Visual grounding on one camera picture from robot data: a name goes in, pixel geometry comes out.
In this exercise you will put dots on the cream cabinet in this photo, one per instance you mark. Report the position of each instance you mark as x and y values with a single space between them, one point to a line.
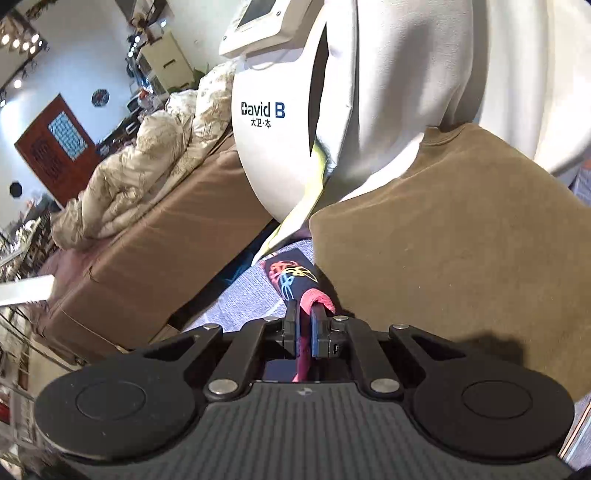
166 62

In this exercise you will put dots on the ceiling spotlight row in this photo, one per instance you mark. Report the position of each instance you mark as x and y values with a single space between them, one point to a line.
23 44

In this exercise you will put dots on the brown covered bed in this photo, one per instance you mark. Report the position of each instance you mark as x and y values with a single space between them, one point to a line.
175 240

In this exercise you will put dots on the white draped garment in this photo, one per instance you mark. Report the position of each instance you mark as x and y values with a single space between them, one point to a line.
415 64

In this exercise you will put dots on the cluttered storage shelves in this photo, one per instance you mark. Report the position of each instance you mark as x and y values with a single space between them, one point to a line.
23 240

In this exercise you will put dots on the yellow and white cloth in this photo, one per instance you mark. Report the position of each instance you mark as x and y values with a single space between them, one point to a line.
295 217

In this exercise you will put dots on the navy shirt with pink trim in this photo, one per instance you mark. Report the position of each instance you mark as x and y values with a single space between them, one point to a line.
288 279

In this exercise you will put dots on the brown cushion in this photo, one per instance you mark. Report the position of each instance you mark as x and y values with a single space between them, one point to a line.
438 258

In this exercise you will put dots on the black wall ornament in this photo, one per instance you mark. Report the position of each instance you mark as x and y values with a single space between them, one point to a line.
16 188
99 97

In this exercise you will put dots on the white flat board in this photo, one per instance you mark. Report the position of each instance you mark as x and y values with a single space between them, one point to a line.
25 290

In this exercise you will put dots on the cream patterned quilt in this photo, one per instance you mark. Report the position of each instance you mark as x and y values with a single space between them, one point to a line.
134 180

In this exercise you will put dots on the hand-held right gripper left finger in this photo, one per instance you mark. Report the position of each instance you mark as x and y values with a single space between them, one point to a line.
292 333

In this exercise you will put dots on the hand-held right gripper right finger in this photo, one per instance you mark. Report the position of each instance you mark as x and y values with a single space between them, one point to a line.
317 333

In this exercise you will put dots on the red wooden door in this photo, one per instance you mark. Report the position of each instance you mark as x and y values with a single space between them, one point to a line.
55 147

